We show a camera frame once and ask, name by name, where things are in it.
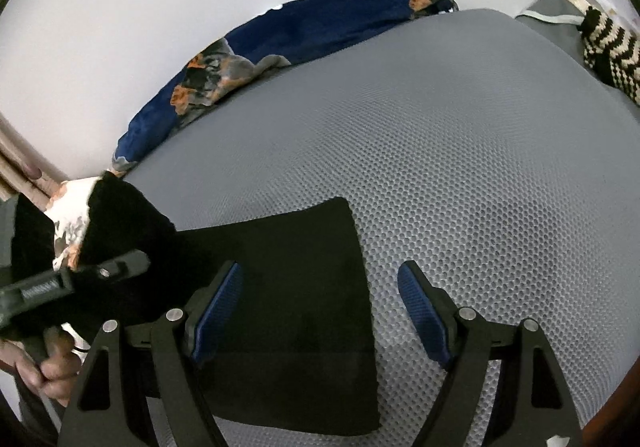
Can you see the blue floral blanket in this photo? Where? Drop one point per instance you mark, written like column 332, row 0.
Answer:
column 310, row 32

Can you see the beige curtain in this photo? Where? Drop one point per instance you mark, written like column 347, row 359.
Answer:
column 20, row 162

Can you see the black pants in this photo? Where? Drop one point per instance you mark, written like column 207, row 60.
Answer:
column 300, row 277

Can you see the grey honeycomb mattress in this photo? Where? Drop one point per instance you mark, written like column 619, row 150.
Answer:
column 450, row 152

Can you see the person's left hand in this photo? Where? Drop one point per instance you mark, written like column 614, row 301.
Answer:
column 55, row 372

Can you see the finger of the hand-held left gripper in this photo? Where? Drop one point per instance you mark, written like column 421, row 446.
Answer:
column 115, row 266

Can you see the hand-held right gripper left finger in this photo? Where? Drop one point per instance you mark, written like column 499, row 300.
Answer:
column 217, row 312

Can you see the black cream zigzag knit cloth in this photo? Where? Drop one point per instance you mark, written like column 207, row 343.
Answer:
column 615, row 57

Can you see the grey cloth with white trim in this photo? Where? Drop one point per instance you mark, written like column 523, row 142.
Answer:
column 550, row 7

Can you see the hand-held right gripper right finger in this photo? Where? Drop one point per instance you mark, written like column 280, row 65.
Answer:
column 422, row 312

